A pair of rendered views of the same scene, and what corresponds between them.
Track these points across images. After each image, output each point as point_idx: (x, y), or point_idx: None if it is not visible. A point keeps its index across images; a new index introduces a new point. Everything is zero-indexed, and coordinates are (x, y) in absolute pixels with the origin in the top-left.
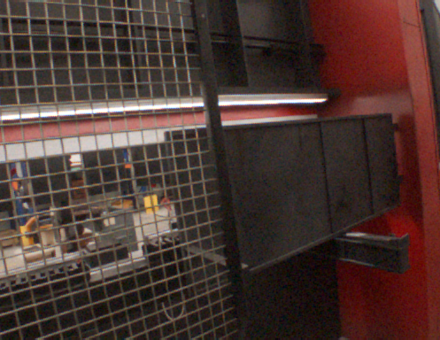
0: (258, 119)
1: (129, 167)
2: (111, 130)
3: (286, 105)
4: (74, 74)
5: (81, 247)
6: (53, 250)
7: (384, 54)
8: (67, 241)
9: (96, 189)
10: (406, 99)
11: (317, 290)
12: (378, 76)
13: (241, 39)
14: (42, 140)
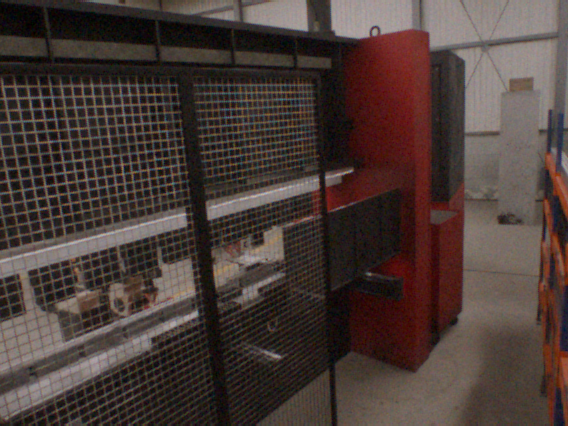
0: (301, 184)
1: None
2: (296, 249)
3: None
4: None
5: (135, 286)
6: (100, 289)
7: (399, 142)
8: (146, 283)
9: None
10: (411, 178)
11: (334, 313)
12: (393, 157)
13: (300, 134)
14: (280, 258)
